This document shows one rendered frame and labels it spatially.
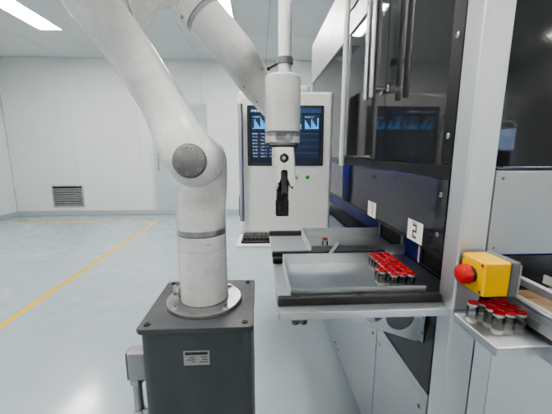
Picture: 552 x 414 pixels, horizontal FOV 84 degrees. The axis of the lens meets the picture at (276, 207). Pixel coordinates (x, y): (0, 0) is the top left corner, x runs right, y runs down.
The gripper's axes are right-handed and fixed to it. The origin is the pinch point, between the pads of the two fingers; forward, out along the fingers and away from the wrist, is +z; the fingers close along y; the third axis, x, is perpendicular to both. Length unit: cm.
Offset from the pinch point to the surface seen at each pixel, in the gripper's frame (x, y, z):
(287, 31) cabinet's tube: -12, 94, -75
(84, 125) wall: 324, 552, -64
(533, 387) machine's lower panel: -62, -14, 44
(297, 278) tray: -5.5, 7.7, 22.2
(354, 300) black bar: -16.8, -8.6, 21.2
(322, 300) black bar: -9.0, -8.4, 21.0
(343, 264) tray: -21.9, 17.0, 22.2
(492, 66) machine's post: -41, -14, -31
